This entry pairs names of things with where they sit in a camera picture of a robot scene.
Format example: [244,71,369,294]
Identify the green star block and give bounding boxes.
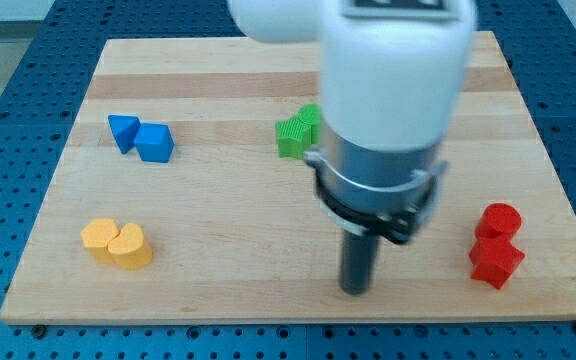
[275,116,312,159]

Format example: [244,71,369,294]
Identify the green circle block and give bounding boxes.
[297,104,321,144]

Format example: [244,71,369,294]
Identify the yellow heart block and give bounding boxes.
[107,223,153,270]

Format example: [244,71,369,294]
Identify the wooden board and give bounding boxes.
[0,31,576,325]

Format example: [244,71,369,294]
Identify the red circle block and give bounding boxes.
[475,203,522,238]

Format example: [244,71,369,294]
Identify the blue cube block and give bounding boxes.
[134,123,174,163]

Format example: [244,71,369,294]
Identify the yellow hexagon block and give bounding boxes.
[80,218,119,264]

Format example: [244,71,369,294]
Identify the blue triangle block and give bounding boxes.
[108,114,141,154]

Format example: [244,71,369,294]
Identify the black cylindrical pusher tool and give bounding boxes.
[339,231,380,296]

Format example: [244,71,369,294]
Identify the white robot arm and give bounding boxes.
[228,0,477,244]

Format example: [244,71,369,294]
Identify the red star block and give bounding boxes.
[469,237,525,289]

